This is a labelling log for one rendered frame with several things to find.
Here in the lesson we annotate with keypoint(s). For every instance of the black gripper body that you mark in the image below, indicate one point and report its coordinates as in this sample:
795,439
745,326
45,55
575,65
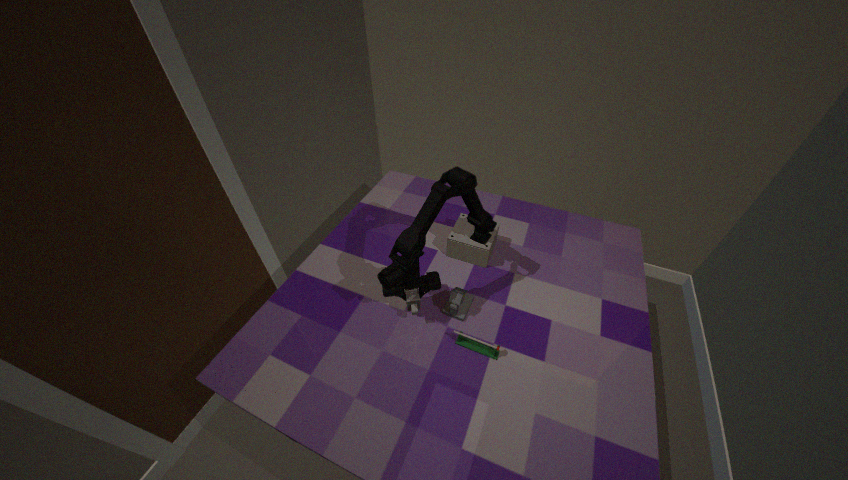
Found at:
431,280

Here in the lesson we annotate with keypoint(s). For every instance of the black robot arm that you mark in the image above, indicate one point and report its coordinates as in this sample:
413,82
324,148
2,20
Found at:
412,240

